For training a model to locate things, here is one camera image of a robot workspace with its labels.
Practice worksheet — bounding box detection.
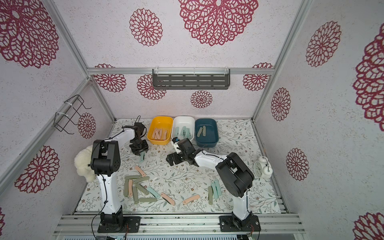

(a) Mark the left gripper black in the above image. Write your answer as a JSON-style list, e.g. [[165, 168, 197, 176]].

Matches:
[[130, 138, 150, 156]]

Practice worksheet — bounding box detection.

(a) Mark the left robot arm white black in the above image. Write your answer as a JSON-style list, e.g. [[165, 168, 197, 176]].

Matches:
[[90, 122, 149, 217]]

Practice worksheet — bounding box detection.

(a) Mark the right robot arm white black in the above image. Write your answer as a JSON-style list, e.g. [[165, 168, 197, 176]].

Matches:
[[166, 138, 255, 224]]

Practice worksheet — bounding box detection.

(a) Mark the yellow plastic storage box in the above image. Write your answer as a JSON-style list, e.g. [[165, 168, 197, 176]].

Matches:
[[147, 116, 173, 146]]

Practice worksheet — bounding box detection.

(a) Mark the white plastic storage box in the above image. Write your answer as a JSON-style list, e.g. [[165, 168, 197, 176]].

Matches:
[[171, 116, 195, 141]]

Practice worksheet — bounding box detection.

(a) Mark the dark teal storage box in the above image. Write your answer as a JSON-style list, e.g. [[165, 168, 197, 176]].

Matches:
[[195, 118, 219, 148]]

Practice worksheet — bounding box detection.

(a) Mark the white plush teddy bear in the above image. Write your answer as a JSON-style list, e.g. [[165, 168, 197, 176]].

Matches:
[[74, 146, 96, 183]]

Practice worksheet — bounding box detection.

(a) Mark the white twin-bell alarm clock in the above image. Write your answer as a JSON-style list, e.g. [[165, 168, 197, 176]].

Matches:
[[254, 156, 273, 180]]

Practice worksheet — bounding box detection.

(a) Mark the grey wall shelf rack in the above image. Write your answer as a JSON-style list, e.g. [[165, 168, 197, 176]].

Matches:
[[152, 69, 231, 90]]

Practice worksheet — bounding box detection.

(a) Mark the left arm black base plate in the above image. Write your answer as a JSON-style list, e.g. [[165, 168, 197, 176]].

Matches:
[[98, 214, 141, 234]]

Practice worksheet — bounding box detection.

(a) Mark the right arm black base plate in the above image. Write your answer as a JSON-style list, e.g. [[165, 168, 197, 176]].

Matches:
[[219, 214, 261, 232]]

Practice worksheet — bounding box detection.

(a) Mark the black wire wall rack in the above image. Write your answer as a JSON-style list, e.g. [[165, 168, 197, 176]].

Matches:
[[53, 94, 91, 135]]

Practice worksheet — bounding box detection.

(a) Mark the aluminium front rail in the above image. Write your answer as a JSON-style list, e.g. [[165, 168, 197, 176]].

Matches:
[[53, 214, 306, 237]]

